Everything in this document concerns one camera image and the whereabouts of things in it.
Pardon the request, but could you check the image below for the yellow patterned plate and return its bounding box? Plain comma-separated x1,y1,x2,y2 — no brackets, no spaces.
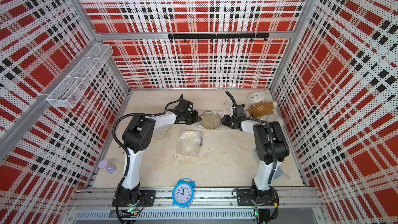
200,112,221,130

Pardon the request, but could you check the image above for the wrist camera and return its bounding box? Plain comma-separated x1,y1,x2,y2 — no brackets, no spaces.
231,105,237,118
178,94,194,112

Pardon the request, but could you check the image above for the grey blue oval dish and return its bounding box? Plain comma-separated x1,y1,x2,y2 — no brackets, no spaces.
253,148,282,179

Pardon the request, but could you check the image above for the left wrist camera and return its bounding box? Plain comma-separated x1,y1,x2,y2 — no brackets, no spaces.
178,94,194,112

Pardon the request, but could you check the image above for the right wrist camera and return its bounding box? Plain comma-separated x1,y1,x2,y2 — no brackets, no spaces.
231,105,237,118

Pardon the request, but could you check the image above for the blue alarm clock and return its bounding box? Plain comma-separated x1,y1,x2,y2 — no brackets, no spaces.
172,178,195,208

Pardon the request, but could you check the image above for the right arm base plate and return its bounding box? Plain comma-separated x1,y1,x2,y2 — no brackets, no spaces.
236,188,279,207

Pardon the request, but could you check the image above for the black hook rail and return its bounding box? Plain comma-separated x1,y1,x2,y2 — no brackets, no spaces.
168,33,269,41

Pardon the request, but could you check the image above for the bubble wrapped plate left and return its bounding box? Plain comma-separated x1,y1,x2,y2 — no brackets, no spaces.
153,125,171,140

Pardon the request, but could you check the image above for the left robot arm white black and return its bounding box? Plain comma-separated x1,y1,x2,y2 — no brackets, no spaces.
112,95,202,207

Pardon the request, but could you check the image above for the white teddy bear brown shirt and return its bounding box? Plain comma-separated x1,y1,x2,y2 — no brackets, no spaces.
245,90,284,125

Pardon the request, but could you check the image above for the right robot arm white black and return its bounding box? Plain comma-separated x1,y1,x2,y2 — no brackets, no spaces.
221,101,290,207

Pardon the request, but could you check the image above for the white wire mesh basket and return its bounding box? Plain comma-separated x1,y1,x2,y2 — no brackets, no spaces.
47,43,113,108

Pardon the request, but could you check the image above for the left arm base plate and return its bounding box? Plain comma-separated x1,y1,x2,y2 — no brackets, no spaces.
112,187,156,207

